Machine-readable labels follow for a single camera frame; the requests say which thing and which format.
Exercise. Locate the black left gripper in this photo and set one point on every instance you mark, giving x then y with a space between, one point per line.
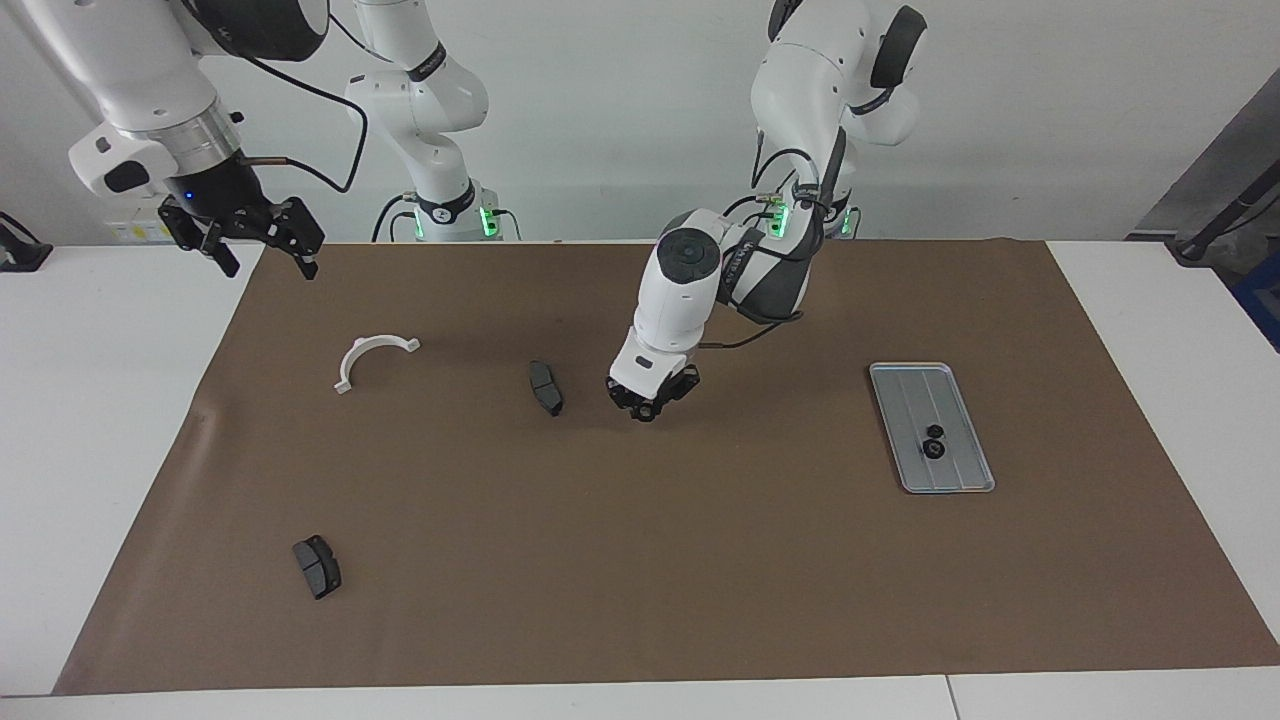
680 385

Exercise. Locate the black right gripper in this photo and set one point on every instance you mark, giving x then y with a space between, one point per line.
225 200

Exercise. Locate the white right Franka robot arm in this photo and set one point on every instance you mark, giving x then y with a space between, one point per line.
130 60

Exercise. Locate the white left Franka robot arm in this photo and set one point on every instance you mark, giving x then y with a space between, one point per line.
680 300

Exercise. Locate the silver metal tray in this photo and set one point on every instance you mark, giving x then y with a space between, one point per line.
955 475

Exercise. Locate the long dark grey brake pad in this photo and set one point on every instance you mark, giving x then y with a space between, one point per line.
546 388

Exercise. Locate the white power strip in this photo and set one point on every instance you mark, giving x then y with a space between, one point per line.
135 232

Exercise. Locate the brown paper table mat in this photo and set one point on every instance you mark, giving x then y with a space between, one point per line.
640 560

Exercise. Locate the short dark grey brake pad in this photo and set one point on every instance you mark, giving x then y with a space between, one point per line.
318 568

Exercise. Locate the blue box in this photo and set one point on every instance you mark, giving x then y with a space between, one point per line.
1262 300

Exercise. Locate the dark grey metal panel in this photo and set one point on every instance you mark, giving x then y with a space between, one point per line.
1230 140

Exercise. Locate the white curved plastic bracket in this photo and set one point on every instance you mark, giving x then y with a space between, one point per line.
355 352

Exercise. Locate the black clamp mount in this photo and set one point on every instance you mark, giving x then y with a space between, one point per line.
20 255

